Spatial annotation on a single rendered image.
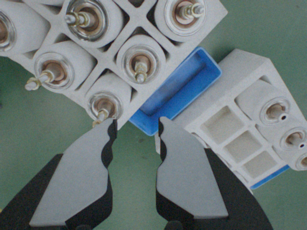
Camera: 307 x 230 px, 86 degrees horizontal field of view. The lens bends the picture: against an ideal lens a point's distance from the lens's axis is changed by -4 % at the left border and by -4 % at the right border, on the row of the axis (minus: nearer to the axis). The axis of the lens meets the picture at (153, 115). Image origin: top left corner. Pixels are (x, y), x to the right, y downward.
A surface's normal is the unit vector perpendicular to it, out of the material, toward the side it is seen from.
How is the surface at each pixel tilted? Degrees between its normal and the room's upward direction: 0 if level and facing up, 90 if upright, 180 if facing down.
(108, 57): 0
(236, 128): 90
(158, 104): 0
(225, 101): 0
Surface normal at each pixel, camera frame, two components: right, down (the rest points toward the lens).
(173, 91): 0.05, 0.48
